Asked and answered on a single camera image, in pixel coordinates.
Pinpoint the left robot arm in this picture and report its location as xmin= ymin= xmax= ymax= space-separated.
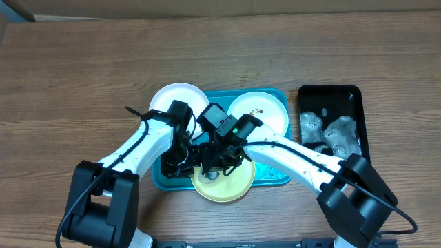
xmin=54 ymin=100 xmax=196 ymax=248

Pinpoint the white plate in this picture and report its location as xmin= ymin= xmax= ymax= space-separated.
xmin=227 ymin=91 xmax=289 ymax=136
xmin=149 ymin=83 xmax=209 ymax=118

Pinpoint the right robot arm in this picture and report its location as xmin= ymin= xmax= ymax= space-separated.
xmin=196 ymin=103 xmax=398 ymax=247

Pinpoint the black rectangular water tray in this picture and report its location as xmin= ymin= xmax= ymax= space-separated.
xmin=298 ymin=85 xmax=370 ymax=160

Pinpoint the white plate right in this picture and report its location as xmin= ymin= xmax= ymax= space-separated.
xmin=227 ymin=91 xmax=289 ymax=136

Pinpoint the light green plate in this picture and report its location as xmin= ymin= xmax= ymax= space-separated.
xmin=191 ymin=160 xmax=256 ymax=203

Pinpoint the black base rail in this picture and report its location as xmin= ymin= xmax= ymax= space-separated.
xmin=151 ymin=237 xmax=399 ymax=248

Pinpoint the white plate left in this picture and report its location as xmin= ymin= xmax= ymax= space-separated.
xmin=149 ymin=83 xmax=209 ymax=118

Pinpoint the teal plastic tray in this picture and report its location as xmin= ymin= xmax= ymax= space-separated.
xmin=152 ymin=88 xmax=292 ymax=191

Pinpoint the yellow green sponge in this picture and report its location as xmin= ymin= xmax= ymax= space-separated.
xmin=203 ymin=171 xmax=220 ymax=181

